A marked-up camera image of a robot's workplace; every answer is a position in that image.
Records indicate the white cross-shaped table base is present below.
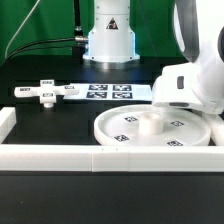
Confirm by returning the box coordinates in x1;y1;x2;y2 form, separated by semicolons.
14;80;79;108

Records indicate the black cable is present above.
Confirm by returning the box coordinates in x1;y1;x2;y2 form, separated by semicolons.
1;36;90;66

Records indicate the white U-shaped fence frame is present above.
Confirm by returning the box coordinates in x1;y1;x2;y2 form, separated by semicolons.
0;107;224;172

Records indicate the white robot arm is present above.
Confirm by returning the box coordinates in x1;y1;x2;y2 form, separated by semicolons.
83;0;224;114

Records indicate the white marker sheet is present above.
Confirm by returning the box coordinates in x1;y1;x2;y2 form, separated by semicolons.
64;83;152;102

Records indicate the white round table top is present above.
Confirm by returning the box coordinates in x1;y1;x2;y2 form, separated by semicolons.
94;104;211;146

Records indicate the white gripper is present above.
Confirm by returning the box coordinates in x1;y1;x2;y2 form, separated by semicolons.
152;63;214;112

